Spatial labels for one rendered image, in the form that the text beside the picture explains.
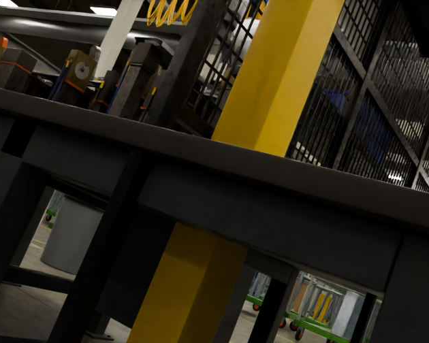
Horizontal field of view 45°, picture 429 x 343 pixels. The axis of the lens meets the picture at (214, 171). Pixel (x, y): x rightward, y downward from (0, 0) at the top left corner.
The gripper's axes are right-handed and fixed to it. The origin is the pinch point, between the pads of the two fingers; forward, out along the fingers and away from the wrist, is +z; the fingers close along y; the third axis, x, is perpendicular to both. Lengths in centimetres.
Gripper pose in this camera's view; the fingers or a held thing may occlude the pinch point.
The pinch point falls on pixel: (207, 67)
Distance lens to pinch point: 177.7
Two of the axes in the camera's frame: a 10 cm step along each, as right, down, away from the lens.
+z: -3.7, 9.1, -1.7
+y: -5.3, -3.6, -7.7
